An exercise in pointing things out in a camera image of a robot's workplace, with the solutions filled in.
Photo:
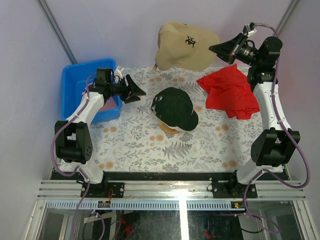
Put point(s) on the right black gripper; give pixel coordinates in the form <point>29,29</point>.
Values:
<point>229,50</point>

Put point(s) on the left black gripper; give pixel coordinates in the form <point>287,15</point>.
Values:
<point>132,88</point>

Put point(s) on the red cloth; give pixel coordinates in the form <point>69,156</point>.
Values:
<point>228,90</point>

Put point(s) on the dark green cap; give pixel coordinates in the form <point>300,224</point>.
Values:
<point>174,107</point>

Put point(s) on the khaki cap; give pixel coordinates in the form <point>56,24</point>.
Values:
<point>184,46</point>

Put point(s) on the wooden hat stand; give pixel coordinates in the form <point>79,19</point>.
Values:
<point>167,129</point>

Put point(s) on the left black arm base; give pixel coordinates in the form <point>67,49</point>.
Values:
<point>106,189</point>

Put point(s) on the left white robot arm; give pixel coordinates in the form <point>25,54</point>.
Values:
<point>72,148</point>

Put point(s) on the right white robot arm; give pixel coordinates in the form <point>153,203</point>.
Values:
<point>277,142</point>

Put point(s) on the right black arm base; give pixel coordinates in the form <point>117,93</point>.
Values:
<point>230,189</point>

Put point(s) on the pink cap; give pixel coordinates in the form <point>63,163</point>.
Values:
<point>109,105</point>

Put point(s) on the floral table mat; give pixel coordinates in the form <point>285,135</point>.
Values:
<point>134,142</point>

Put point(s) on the blue plastic bin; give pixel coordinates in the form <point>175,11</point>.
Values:
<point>73,83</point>

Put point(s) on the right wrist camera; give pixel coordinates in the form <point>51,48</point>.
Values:
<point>249,29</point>

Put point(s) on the aluminium rail frame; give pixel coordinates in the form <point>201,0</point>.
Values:
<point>149,190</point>

